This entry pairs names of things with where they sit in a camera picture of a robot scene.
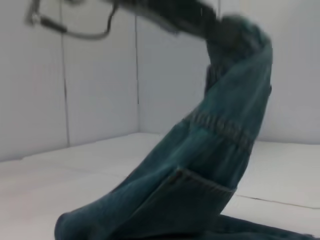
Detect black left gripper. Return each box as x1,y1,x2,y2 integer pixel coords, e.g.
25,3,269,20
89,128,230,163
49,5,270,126
116,0,251,49

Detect blue denim shorts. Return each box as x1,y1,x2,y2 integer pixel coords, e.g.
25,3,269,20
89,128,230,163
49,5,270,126
53,13,320,240

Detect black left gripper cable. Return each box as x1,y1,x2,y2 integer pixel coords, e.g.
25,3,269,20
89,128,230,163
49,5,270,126
24,0,119,42

